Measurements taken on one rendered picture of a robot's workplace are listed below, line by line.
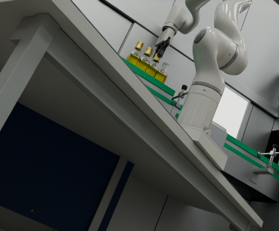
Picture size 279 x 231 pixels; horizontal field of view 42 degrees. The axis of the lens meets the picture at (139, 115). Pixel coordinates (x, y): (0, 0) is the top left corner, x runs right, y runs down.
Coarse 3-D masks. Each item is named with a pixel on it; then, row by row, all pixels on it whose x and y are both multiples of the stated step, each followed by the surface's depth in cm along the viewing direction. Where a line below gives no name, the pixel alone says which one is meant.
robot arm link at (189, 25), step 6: (186, 0) 190; (192, 0) 187; (198, 0) 185; (204, 0) 184; (186, 6) 192; (192, 6) 189; (198, 6) 188; (192, 12) 192; (198, 12) 194; (192, 18) 200; (198, 18) 196; (186, 24) 203; (192, 24) 199; (180, 30) 205; (186, 30) 204
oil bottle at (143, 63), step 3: (141, 60) 188; (144, 60) 188; (147, 60) 189; (138, 63) 188; (141, 63) 187; (144, 63) 188; (147, 63) 189; (138, 66) 186; (141, 66) 187; (144, 66) 188; (147, 66) 188; (141, 69) 187; (144, 69) 187
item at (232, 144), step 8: (232, 136) 204; (224, 144) 201; (232, 144) 203; (240, 144) 205; (240, 152) 205; (248, 152) 207; (256, 152) 209; (248, 160) 206; (256, 160) 209; (264, 160) 211
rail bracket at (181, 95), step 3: (183, 87) 181; (186, 87) 181; (183, 90) 180; (180, 93) 179; (183, 93) 178; (186, 93) 175; (177, 96) 182; (180, 96) 179; (183, 96) 179; (171, 99) 188; (180, 99) 179; (177, 102) 178; (174, 105) 178; (177, 105) 177; (180, 105) 178
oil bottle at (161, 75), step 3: (159, 72) 191; (162, 72) 192; (165, 72) 193; (156, 75) 191; (159, 75) 191; (162, 75) 192; (165, 75) 193; (156, 78) 190; (159, 78) 191; (162, 78) 192; (165, 78) 192; (162, 81) 191
